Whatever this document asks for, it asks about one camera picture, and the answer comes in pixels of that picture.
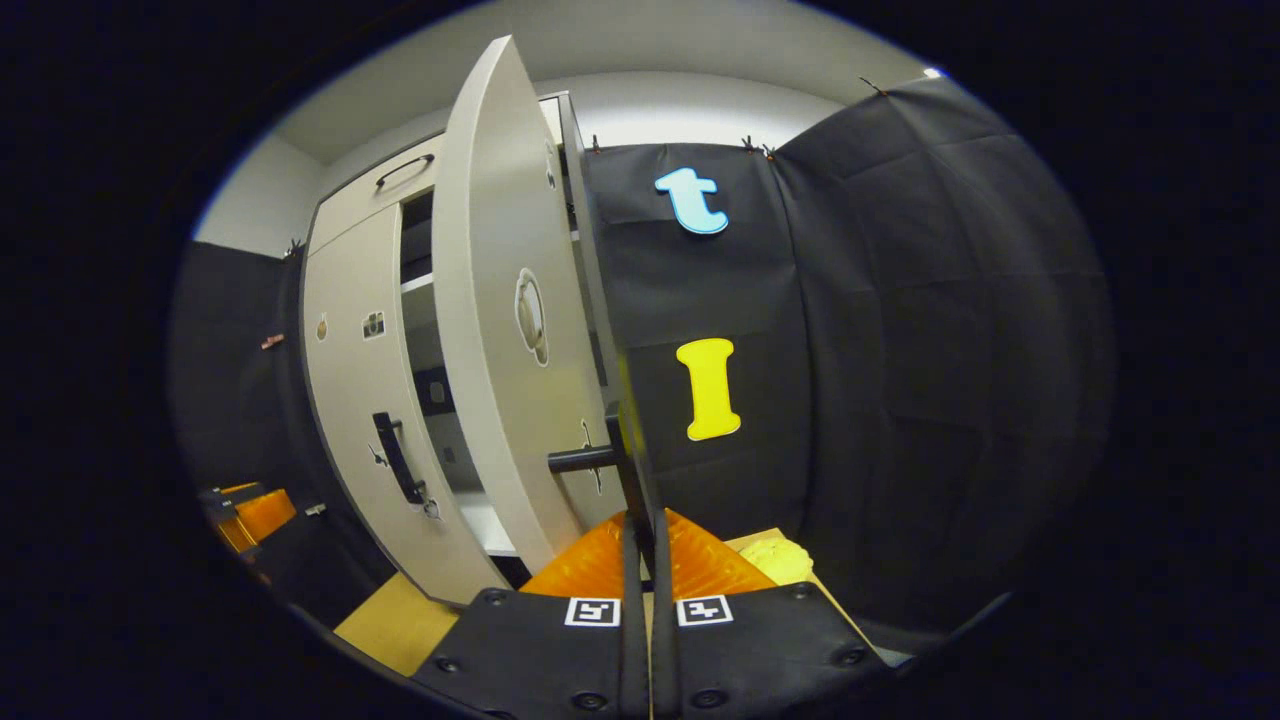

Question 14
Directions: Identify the black door handle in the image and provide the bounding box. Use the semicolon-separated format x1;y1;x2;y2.
547;400;666;576
372;411;429;506

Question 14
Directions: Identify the white cabinet bottom shelf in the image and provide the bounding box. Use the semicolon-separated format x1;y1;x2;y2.
455;490;521;558

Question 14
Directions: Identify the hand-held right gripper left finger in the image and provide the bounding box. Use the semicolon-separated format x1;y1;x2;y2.
410;510;653;720

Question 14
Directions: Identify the black backdrop cloth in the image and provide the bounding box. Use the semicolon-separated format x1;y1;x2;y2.
580;75;1116;651
170;240;401;626

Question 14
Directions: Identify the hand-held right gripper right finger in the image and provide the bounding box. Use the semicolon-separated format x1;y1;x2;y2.
650;508;896;720

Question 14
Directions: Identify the beige cabinet drawer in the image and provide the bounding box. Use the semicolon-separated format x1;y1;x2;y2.
308;95;571;256

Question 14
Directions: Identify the black drawer handle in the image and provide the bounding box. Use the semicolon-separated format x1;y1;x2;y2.
375;153;437;191

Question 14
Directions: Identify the beige double-door shoe cabinet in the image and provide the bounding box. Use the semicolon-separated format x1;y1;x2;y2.
298;90;641;611

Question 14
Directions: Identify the beige cabinet door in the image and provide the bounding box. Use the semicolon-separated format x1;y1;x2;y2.
432;35;641;576
302;203;506;608

